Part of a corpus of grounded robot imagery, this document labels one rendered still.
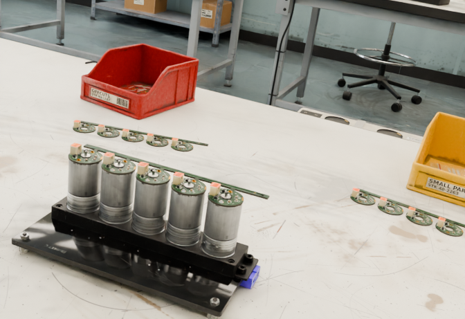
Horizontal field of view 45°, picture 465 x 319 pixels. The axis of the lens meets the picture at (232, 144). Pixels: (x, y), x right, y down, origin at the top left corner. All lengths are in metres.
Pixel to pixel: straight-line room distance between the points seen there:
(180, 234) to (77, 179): 0.09
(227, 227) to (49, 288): 0.12
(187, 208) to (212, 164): 0.20
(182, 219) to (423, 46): 4.40
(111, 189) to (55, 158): 0.17
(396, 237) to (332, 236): 0.06
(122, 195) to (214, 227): 0.07
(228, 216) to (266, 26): 4.61
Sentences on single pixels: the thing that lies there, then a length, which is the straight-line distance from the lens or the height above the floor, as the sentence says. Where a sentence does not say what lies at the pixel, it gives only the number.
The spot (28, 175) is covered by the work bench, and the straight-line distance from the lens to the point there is 0.54.
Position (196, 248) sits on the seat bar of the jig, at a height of 0.77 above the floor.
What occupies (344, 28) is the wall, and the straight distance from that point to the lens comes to 4.80.
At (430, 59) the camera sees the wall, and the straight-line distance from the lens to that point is 4.76.
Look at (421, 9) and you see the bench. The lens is 2.61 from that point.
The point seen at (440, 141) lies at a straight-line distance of 0.73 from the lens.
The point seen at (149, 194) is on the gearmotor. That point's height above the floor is 0.80.
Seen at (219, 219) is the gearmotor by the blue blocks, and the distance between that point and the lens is 0.39.
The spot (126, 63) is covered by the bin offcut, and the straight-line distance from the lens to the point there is 0.80.
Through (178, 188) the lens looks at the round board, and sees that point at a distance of 0.39.
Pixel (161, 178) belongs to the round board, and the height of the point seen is 0.81.
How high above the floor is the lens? 0.99
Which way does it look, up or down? 22 degrees down
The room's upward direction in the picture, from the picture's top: 8 degrees clockwise
